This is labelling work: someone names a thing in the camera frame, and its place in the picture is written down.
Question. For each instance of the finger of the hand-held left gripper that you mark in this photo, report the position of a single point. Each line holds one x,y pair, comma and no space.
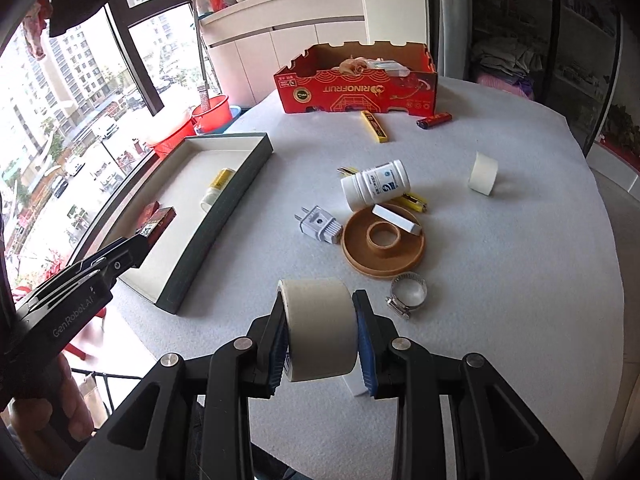
122,252

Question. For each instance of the brown round dish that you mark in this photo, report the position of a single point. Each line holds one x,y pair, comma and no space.
361,256

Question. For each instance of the pink red hanging cloth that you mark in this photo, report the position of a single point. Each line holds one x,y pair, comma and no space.
37,27

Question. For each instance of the crumpled pink bag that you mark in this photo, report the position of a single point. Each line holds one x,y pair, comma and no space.
351,65

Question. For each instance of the wide white masking tape roll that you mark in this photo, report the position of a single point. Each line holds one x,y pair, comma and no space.
320,330

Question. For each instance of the white cabinet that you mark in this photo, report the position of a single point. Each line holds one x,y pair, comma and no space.
287,27

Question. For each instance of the pile of folded clothes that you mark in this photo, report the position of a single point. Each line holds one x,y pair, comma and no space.
505,66

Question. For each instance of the red plastic stool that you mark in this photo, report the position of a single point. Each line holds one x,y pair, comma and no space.
89,331

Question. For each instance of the yellow utility knife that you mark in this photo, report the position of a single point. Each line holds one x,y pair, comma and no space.
415,203

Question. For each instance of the red cardboard box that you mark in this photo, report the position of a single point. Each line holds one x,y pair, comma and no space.
350,94

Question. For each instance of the white pill bottle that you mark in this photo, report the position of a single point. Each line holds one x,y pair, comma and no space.
377,185

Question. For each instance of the red lighter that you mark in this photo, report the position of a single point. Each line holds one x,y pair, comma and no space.
436,121

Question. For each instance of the potted plants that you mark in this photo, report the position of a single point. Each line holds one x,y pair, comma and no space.
621,122

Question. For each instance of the black window frame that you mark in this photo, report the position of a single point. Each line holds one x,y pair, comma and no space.
131,52

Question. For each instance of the white rectangular block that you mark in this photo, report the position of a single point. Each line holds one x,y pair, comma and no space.
397,219
354,389

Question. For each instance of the dark green tray box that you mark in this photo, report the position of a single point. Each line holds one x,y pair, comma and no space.
216,240

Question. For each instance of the red basin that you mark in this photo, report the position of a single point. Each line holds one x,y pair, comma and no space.
171,136

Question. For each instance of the person's left hand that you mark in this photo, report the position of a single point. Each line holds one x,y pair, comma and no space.
70,405

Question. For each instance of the white power plug adapter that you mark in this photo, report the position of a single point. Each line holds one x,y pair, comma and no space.
318,222

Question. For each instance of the small white masking tape roll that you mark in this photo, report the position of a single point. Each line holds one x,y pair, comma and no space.
483,174

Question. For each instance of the yellow white glue tube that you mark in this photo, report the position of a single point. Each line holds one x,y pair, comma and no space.
218,187

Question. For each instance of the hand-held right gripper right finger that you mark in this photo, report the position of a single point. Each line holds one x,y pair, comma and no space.
365,355

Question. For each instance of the yellow blade case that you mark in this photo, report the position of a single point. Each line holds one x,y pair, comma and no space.
375,126

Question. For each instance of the red small box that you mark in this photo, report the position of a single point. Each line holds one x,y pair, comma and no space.
161,216

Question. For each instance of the clear plastic package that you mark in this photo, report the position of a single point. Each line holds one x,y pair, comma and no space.
390,66

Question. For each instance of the red bucket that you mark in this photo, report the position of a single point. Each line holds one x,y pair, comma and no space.
215,111

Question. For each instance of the metal pole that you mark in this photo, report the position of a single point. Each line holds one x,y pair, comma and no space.
202,35

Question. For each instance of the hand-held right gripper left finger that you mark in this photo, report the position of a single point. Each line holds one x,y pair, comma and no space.
278,347

